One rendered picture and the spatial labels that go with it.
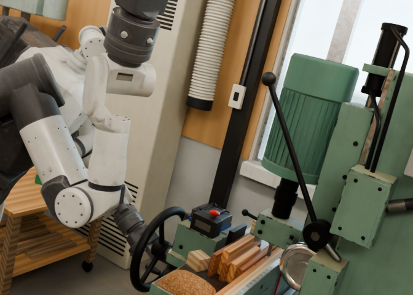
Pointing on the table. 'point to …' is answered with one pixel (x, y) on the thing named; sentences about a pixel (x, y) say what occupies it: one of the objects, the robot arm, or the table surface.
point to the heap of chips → (185, 284)
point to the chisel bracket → (276, 228)
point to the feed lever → (316, 238)
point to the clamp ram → (235, 233)
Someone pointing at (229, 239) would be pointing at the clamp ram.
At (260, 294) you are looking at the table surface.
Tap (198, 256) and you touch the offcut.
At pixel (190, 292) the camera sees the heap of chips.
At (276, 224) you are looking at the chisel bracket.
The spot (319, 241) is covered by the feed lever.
